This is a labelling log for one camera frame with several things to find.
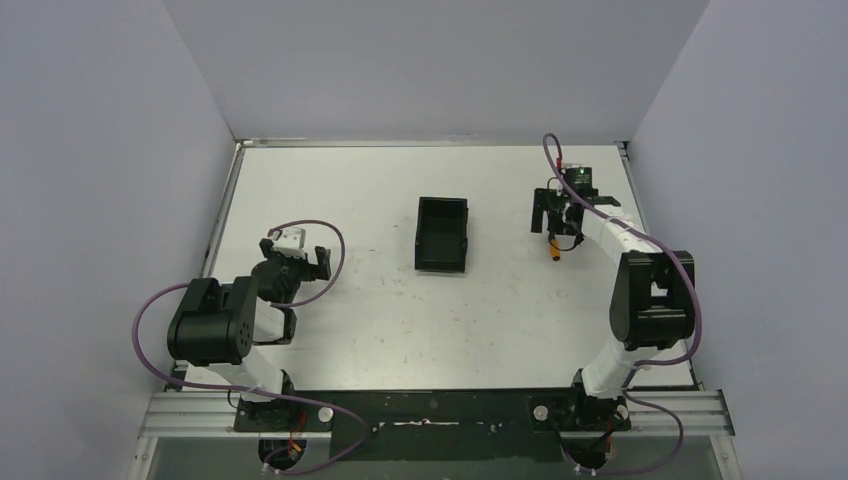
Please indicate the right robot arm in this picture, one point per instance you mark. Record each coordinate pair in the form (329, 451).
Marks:
(651, 307)

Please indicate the orange black screwdriver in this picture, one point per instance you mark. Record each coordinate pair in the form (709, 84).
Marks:
(554, 248)

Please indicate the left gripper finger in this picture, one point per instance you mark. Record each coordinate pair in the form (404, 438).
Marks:
(322, 268)
(267, 248)

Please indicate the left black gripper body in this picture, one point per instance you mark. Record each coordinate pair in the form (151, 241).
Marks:
(296, 259)

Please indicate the aluminium front rail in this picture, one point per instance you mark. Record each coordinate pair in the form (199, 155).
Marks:
(207, 415)

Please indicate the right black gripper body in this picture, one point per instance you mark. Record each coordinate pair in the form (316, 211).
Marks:
(556, 209)

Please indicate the black plastic bin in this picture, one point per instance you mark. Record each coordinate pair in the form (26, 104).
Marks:
(441, 239)

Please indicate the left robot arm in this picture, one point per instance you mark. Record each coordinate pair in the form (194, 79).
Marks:
(220, 326)

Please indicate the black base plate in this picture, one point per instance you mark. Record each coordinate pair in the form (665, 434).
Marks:
(443, 425)

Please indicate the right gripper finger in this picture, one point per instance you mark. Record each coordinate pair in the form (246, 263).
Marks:
(605, 200)
(539, 208)

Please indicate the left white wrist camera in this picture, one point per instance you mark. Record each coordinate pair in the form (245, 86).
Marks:
(289, 242)

